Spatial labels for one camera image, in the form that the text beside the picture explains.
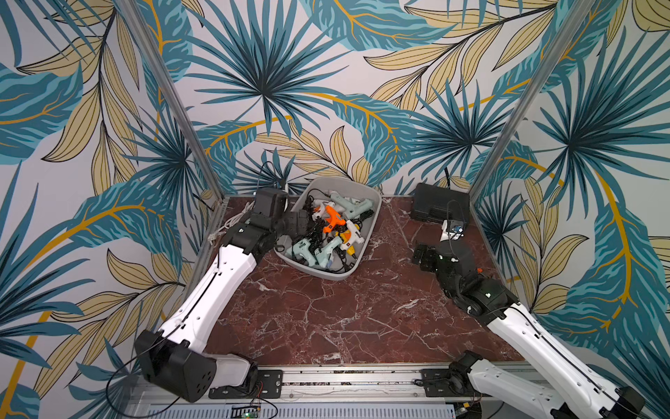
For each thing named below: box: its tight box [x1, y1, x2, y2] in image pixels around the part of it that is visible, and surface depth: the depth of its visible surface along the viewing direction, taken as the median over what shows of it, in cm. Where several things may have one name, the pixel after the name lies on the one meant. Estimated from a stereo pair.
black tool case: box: [411, 182, 471, 223], surface depth 113 cm
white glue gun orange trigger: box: [340, 219, 365, 251], surface depth 100 cm
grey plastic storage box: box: [273, 177, 383, 281], surface depth 102 cm
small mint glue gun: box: [314, 236, 343, 269], surface depth 96 cm
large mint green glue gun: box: [329, 191, 373, 220], surface depth 111 cm
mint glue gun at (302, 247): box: [293, 238, 317, 268], surface depth 97 cm
